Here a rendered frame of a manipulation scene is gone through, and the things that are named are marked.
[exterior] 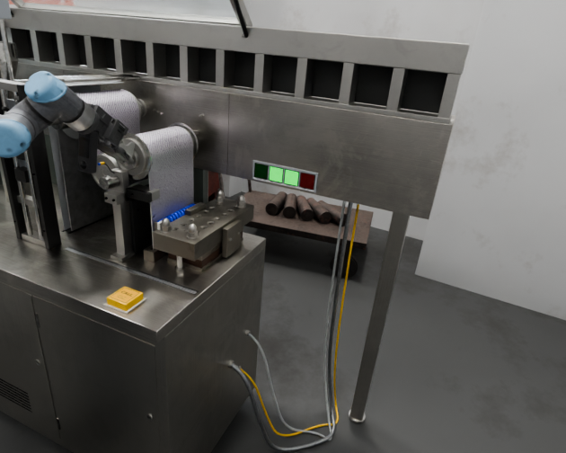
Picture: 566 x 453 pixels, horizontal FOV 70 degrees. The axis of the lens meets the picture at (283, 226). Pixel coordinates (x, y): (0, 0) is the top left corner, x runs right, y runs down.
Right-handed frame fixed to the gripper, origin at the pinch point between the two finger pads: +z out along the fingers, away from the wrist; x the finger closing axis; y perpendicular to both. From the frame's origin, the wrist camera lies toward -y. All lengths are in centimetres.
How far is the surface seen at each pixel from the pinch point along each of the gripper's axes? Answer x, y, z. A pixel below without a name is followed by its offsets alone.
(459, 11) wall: -70, 241, 175
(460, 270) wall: -119, 54, 233
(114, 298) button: -13.1, -38.6, 3.6
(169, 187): -4.4, 0.7, 17.8
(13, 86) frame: 33.2, 8.6, -18.5
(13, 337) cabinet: 36, -65, 25
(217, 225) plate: -22.5, -5.8, 26.2
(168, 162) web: -4.4, 7.4, 12.1
